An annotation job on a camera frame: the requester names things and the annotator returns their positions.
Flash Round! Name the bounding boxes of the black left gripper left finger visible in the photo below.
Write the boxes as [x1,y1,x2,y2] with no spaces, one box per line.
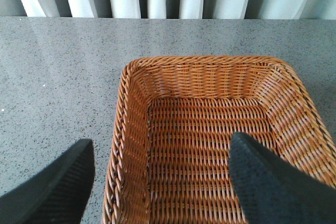
[1,139,95,223]

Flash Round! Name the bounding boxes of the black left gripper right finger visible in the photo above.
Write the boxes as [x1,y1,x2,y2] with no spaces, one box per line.
[229,132,335,223]

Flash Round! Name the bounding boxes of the brown wicker basket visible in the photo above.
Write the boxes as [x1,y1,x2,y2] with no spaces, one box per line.
[102,56,335,223]

